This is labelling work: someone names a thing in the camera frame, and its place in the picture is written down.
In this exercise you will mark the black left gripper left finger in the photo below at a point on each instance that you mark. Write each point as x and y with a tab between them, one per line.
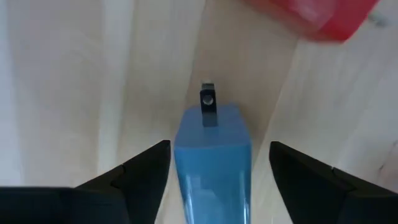
77	205

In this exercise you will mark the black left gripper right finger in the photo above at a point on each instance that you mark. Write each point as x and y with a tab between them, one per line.
335	199

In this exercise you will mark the dark blue wall charger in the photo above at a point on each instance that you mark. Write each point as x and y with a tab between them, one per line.
214	174

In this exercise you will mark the red wall charger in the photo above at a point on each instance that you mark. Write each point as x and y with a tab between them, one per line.
326	18

